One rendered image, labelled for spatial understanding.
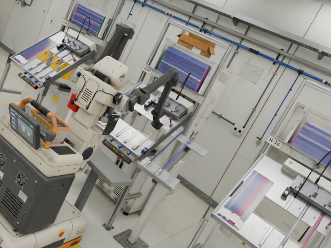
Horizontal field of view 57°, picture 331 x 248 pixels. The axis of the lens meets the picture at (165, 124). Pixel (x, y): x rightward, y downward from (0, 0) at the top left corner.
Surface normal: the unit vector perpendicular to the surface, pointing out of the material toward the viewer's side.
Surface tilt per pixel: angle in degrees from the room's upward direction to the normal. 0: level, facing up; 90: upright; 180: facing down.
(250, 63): 90
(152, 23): 90
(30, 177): 90
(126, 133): 43
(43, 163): 90
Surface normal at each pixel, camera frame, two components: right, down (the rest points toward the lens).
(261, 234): -0.03, -0.66
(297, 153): -0.51, -0.06
